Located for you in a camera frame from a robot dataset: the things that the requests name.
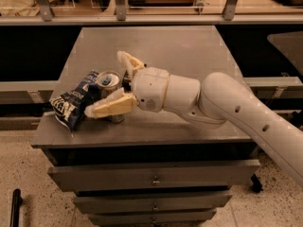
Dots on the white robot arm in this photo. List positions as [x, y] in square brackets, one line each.
[216, 99]

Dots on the blue chip bag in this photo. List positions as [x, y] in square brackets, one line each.
[69, 107]

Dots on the silver blue redbull can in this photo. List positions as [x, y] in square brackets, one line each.
[108, 82]

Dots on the grey bottom drawer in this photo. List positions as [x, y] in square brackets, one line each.
[151, 217]

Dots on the grey top drawer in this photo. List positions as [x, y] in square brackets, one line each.
[152, 175]

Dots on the grey metal railing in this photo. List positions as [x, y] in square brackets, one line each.
[90, 12]

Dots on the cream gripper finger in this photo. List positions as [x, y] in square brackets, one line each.
[118, 102]
[130, 63]

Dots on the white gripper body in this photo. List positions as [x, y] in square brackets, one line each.
[151, 87]

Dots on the grey drawer cabinet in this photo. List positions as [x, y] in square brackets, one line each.
[143, 136]

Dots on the grey drawer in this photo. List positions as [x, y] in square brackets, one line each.
[139, 203]
[152, 175]
[151, 217]

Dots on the black pole on floor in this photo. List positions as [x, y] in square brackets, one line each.
[15, 208]

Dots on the black caster wheel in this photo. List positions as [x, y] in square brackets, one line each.
[256, 184]

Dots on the grey middle drawer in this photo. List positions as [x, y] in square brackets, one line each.
[139, 203]

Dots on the dark brown candy bar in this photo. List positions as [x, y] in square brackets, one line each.
[126, 82]

